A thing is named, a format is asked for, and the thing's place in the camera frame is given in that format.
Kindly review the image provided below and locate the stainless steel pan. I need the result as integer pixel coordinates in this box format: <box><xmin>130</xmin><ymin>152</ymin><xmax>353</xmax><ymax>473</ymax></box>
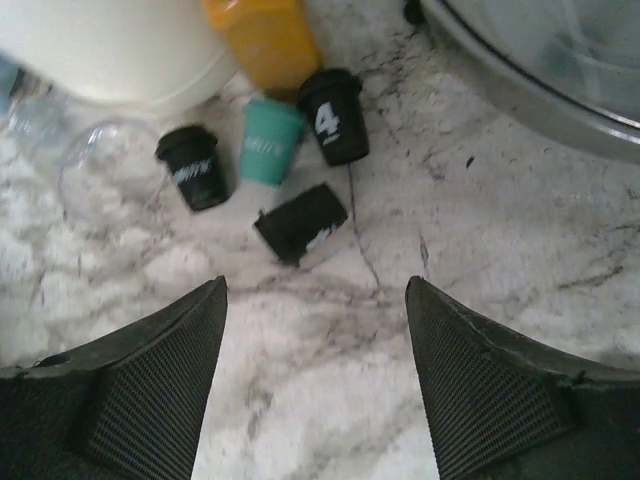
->
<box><xmin>421</xmin><ymin>1</ymin><xmax>639</xmax><ymax>164</ymax></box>

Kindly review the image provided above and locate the clear plastic cup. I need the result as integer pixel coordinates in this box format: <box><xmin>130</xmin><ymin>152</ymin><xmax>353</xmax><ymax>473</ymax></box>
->
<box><xmin>57</xmin><ymin>117</ymin><xmax>167</xmax><ymax>230</ymax></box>

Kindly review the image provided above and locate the white thermos jug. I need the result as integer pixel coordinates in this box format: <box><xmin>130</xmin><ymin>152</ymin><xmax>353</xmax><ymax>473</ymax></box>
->
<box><xmin>1</xmin><ymin>0</ymin><xmax>240</xmax><ymax>116</ymax></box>

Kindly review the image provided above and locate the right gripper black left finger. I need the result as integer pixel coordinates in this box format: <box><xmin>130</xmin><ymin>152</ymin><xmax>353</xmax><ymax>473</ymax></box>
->
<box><xmin>1</xmin><ymin>277</ymin><xmax>228</xmax><ymax>479</ymax></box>

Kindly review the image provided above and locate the black coffee capsule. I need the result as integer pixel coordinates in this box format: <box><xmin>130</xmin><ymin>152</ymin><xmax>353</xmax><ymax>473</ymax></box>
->
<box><xmin>155</xmin><ymin>125</ymin><xmax>231</xmax><ymax>212</ymax></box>
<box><xmin>297</xmin><ymin>68</ymin><xmax>370</xmax><ymax>166</ymax></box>
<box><xmin>253</xmin><ymin>183</ymin><xmax>348</xmax><ymax>267</ymax></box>

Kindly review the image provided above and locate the green coffee capsule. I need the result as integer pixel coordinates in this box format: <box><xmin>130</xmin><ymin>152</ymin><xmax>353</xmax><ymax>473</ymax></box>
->
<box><xmin>240</xmin><ymin>97</ymin><xmax>305</xmax><ymax>186</ymax></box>

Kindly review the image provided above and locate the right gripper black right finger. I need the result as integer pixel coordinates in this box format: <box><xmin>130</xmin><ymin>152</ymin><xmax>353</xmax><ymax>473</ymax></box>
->
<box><xmin>405</xmin><ymin>276</ymin><xmax>639</xmax><ymax>479</ymax></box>

